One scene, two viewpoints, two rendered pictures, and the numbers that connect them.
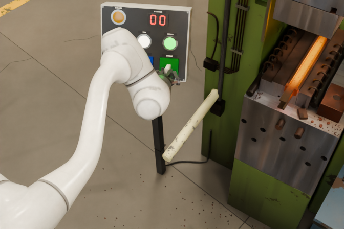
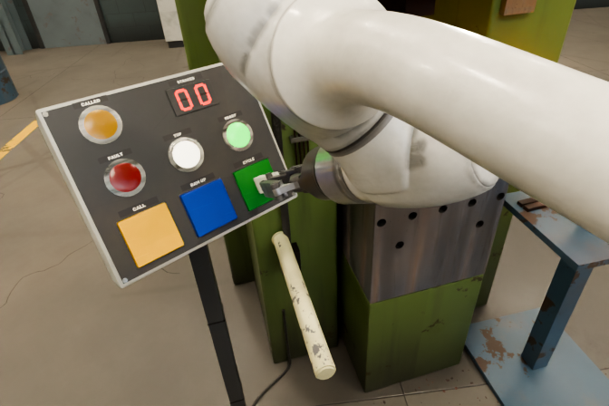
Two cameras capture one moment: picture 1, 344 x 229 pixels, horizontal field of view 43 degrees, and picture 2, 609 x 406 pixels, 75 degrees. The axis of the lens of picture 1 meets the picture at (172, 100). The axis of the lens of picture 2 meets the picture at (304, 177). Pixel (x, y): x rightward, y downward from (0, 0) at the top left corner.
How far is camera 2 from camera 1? 1.15 m
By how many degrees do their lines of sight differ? 39
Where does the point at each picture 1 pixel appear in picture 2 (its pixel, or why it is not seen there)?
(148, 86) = not seen: hidden behind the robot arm
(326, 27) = not seen: outside the picture
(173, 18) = (221, 82)
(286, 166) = (450, 253)
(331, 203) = (560, 237)
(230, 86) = (299, 211)
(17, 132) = not seen: outside the picture
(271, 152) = (427, 246)
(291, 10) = not seen: outside the picture
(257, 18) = not seen: hidden behind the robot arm
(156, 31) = (202, 121)
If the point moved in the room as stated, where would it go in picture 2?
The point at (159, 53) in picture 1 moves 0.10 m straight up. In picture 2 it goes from (227, 165) to (218, 111)
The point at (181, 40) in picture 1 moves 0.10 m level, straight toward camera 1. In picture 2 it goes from (255, 119) to (294, 133)
